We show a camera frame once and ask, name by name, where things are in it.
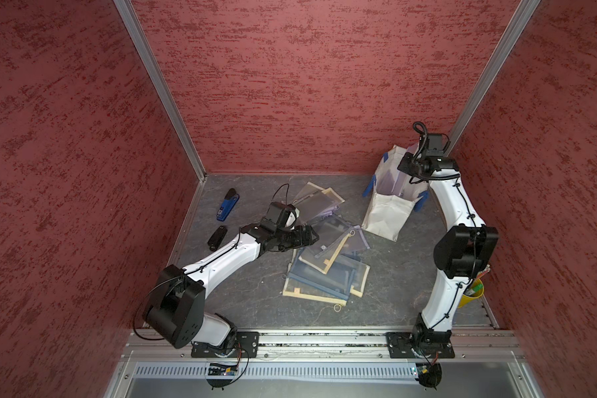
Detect white canvas bag blue handles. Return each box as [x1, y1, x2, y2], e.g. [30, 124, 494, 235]
[362, 144, 429, 242]

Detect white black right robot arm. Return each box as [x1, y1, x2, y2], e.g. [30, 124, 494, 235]
[398, 121, 499, 358]

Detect aluminium right corner post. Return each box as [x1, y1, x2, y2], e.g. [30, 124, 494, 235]
[447, 0, 541, 154]

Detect purple mesh pencil pouch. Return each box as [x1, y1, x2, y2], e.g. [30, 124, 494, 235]
[374, 145, 427, 201]

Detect far yellow trimmed pouch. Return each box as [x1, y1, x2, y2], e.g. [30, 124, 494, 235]
[292, 182, 345, 224]

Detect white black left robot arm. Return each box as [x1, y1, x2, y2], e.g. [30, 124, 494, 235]
[143, 202, 319, 355]

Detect yellow trimmed mesh pouch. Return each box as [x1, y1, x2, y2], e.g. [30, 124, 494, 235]
[298, 227, 359, 275]

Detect aluminium left corner post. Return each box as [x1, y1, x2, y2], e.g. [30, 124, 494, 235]
[114, 0, 207, 182]

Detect aluminium corner post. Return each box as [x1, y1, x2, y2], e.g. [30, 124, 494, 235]
[447, 0, 541, 154]
[114, 0, 207, 182]

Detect small black box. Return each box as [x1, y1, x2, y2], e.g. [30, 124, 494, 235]
[207, 225, 227, 252]

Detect large yellow trimmed pouch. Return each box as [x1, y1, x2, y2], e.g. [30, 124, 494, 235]
[282, 255, 371, 307]

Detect large blue mesh pouch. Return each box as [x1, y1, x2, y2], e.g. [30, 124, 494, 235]
[289, 259, 357, 300]

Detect aluminium front rail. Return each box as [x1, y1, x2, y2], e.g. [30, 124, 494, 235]
[121, 327, 526, 362]

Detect blue black stapler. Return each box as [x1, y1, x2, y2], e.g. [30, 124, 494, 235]
[216, 188, 240, 222]

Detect small purple mesh pouch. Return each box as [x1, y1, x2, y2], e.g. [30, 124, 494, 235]
[343, 226, 370, 254]

